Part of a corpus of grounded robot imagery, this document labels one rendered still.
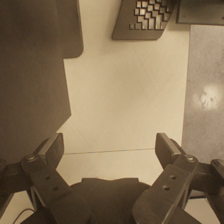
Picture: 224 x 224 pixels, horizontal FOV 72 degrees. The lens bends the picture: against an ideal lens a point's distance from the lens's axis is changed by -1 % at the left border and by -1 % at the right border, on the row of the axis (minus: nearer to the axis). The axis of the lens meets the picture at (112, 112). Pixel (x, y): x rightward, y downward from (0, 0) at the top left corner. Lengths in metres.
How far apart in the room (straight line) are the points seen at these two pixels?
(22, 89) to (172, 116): 0.50
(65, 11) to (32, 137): 0.41
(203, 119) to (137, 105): 1.10
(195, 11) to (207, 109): 1.14
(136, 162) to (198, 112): 1.01
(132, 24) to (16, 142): 0.44
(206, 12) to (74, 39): 0.38
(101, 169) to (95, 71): 0.38
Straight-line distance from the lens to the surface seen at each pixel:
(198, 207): 1.87
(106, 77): 0.54
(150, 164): 0.68
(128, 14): 0.54
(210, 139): 1.73
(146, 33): 0.54
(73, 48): 0.54
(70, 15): 0.55
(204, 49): 1.49
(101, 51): 0.54
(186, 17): 0.54
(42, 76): 0.27
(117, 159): 0.65
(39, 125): 0.25
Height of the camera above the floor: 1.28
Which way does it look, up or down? 72 degrees down
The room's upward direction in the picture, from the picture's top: 177 degrees clockwise
